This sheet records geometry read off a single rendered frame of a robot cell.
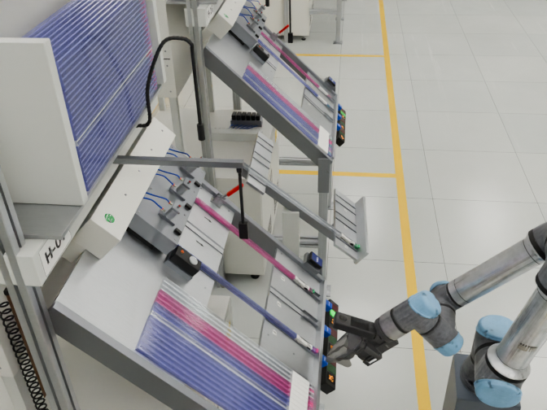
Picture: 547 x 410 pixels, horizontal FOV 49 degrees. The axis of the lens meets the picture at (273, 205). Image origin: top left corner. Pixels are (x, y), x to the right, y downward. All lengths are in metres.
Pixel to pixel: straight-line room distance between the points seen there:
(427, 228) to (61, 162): 2.60
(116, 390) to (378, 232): 1.96
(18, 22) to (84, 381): 1.03
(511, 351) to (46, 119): 1.21
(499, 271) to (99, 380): 1.17
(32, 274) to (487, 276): 1.11
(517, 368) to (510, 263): 0.27
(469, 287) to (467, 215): 1.96
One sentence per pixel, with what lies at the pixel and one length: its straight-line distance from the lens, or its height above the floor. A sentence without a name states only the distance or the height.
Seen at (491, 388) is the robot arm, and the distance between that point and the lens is 1.73.
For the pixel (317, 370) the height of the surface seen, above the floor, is 0.73.
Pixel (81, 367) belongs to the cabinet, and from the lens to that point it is 1.97.
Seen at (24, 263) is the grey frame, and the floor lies 1.36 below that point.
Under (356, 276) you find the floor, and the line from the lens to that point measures 3.11.
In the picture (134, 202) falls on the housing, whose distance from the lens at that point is 1.45.
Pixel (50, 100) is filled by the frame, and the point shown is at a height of 1.61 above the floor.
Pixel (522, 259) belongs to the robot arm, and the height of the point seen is 1.05.
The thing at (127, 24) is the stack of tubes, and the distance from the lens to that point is 1.47.
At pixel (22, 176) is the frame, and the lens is 1.23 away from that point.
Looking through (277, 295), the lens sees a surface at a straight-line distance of 1.77.
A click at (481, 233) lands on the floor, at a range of 3.52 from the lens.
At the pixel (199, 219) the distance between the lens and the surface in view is 1.71.
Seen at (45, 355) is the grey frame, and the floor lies 1.13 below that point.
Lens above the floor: 2.03
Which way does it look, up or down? 34 degrees down
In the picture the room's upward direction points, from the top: 2 degrees counter-clockwise
